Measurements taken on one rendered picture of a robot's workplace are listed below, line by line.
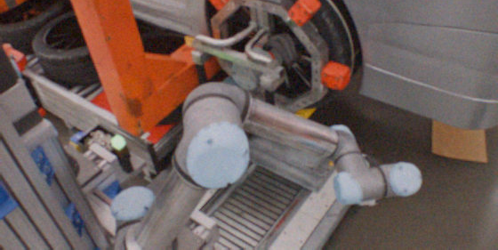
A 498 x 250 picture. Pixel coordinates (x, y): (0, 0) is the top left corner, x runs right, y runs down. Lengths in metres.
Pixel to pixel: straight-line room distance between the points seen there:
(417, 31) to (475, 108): 0.35
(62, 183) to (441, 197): 1.88
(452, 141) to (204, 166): 2.15
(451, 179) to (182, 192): 1.92
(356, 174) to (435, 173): 1.59
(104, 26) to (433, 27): 1.18
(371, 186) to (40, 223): 0.81
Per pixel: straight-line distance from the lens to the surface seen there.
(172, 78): 2.19
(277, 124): 1.03
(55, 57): 3.02
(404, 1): 1.60
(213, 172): 0.85
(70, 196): 1.34
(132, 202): 1.21
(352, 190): 1.07
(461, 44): 1.60
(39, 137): 1.20
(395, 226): 2.39
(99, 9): 1.80
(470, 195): 2.60
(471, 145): 2.85
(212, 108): 0.87
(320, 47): 1.75
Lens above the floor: 1.95
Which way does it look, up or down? 41 degrees down
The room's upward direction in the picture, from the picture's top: 7 degrees counter-clockwise
